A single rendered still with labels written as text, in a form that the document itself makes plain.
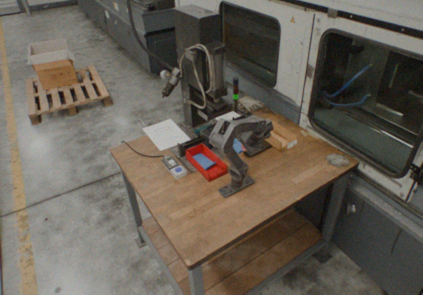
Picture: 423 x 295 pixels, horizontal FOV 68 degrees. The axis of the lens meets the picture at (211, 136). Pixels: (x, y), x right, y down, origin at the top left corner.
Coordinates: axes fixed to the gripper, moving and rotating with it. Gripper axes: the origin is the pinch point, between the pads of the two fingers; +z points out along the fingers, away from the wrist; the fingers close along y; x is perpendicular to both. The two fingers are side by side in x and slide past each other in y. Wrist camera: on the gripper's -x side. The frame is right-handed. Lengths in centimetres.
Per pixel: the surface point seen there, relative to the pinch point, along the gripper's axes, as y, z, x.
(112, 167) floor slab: 81, 168, 38
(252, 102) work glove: 38, 30, -46
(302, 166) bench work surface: -22.9, -2.8, -25.2
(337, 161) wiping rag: -30, -10, -42
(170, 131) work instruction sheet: 41, 38, 18
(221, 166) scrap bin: -1.2, 10.5, 12.1
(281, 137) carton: 0.8, 10.3, -34.9
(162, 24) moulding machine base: 267, 181, -109
